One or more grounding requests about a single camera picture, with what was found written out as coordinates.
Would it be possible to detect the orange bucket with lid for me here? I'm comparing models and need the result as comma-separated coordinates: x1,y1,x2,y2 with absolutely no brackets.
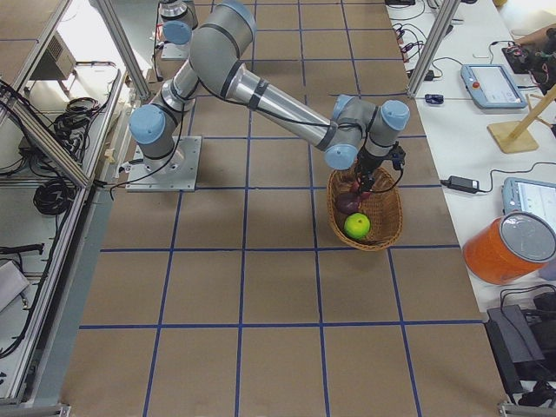
463,211,555,285

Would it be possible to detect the wooden stand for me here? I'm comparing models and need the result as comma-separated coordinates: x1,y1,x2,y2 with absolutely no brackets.
487,86,555,154

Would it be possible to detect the blue teach pendant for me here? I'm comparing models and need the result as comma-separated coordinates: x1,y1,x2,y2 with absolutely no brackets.
460,64,527,109
501,177,555,222

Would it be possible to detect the red yellow apple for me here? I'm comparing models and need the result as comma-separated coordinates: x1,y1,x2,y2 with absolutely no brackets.
350,181,374,202

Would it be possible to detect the dark red apple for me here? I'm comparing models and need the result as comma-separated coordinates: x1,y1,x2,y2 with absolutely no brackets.
334,192,361,215

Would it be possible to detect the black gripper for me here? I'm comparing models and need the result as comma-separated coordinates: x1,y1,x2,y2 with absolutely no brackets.
354,145,391,184

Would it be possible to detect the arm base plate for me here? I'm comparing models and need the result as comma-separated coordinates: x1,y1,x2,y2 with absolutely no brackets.
161,42,190,61
125,136,202,192

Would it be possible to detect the black power adapter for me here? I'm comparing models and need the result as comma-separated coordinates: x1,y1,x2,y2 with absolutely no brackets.
444,175,480,194

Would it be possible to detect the woven wicker basket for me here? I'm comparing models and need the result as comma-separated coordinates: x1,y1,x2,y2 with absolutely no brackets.
327,168,403,251

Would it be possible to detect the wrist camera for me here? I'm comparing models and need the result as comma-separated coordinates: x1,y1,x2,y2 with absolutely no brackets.
387,142,406,171

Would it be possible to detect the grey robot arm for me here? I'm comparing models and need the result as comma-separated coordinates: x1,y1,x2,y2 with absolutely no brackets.
158,0,198,45
129,1,410,192

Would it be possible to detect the green apple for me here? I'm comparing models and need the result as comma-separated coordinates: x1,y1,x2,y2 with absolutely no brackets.
343,213,371,240

